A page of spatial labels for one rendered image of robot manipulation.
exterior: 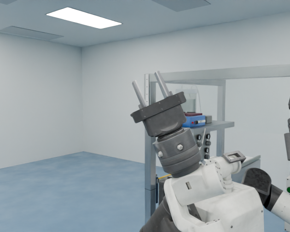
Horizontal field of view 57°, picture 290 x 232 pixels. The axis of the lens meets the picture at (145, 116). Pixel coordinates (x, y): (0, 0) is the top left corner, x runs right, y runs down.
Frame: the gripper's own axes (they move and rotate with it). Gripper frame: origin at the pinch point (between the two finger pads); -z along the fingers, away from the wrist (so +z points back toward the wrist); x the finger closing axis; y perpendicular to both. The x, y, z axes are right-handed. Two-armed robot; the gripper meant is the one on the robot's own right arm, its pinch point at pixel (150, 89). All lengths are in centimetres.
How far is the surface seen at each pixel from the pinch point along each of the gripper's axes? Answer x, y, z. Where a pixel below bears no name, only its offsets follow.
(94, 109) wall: -43, -672, -66
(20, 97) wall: -178, -576, -147
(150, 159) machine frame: 4, -136, 35
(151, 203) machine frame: -8, -141, 66
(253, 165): 100, -197, 92
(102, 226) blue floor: -72, -279, 107
